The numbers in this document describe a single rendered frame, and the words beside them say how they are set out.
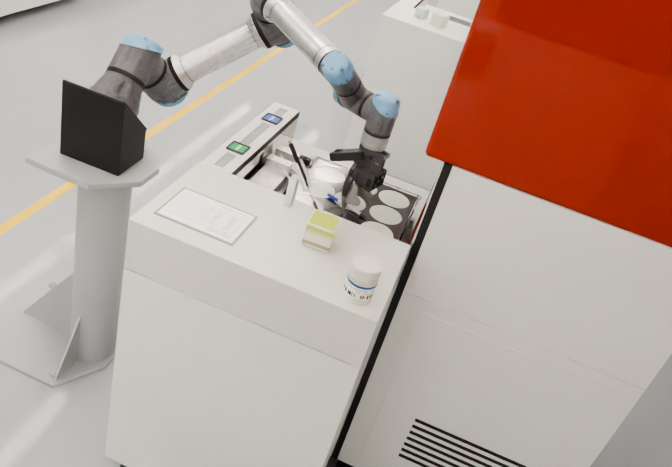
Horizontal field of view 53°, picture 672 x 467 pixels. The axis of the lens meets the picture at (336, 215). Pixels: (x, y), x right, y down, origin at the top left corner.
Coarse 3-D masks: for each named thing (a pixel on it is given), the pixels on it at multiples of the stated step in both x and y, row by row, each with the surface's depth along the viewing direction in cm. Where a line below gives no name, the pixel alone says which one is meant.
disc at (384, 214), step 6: (372, 210) 199; (378, 210) 200; (384, 210) 201; (390, 210) 202; (372, 216) 196; (378, 216) 197; (384, 216) 198; (390, 216) 199; (396, 216) 200; (384, 222) 195; (390, 222) 196; (396, 222) 197
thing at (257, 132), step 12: (276, 108) 227; (288, 108) 230; (252, 120) 215; (288, 120) 222; (240, 132) 206; (252, 132) 209; (264, 132) 210; (228, 144) 198; (252, 144) 202; (216, 156) 190; (228, 156) 193; (240, 156) 194; (228, 168) 187
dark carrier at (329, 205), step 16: (320, 160) 217; (320, 176) 208; (336, 176) 211; (304, 192) 198; (336, 192) 203; (400, 192) 213; (320, 208) 193; (336, 208) 195; (368, 208) 199; (400, 208) 204; (384, 224) 194; (400, 224) 196
